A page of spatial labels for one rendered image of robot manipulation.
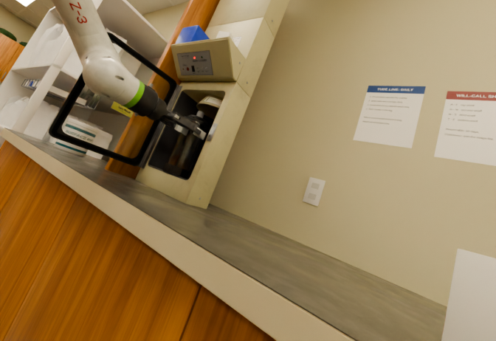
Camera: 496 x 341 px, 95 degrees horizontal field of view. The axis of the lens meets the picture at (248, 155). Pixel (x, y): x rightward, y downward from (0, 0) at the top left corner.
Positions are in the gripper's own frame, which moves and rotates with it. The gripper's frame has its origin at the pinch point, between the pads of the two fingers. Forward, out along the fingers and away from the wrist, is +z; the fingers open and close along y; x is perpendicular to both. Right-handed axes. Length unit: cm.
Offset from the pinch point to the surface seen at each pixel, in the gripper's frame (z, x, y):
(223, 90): -3.0, -17.7, -10.2
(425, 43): 40, -72, -68
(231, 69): -7.4, -23.4, -14.6
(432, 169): 40, -16, -78
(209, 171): 2.3, 12.4, -14.9
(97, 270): -29, 40, -27
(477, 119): 40, -37, -88
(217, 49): -12.5, -28.3, -9.2
